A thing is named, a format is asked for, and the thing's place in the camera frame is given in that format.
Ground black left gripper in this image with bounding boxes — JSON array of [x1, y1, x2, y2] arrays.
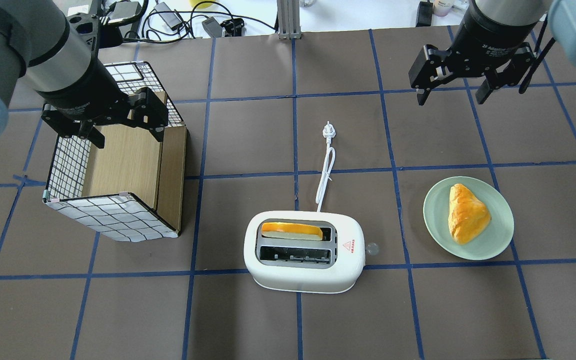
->
[[41, 63, 169, 150]]

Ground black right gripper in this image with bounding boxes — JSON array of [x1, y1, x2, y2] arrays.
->
[[408, 10, 538, 106]]

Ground white two-slot toaster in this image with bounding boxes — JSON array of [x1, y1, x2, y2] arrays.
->
[[243, 210, 380, 294]]

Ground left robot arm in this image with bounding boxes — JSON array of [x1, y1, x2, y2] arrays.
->
[[0, 0, 169, 149]]

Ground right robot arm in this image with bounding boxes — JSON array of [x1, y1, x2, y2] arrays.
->
[[408, 0, 576, 105]]

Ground black power adapter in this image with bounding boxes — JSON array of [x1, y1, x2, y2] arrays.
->
[[201, 16, 226, 38]]

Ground golden triangular pastry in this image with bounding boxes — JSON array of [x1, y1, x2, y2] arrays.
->
[[447, 183, 492, 245]]

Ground pale green plate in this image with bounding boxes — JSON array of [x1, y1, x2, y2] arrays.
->
[[422, 176, 515, 261]]

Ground toast bread slice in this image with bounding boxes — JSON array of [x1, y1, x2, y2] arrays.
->
[[261, 222, 323, 241]]

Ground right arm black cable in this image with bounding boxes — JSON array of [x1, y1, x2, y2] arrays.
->
[[518, 36, 558, 95]]

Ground wire grid wooden shelf box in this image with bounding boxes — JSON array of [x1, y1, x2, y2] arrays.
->
[[42, 61, 188, 242]]

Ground black cable on desk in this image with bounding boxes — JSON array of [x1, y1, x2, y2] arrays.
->
[[133, 0, 276, 45]]

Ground white toaster power cord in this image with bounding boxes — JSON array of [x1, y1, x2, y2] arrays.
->
[[315, 120, 338, 213]]

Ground aluminium frame post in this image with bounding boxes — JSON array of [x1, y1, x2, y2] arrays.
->
[[276, 0, 302, 40]]

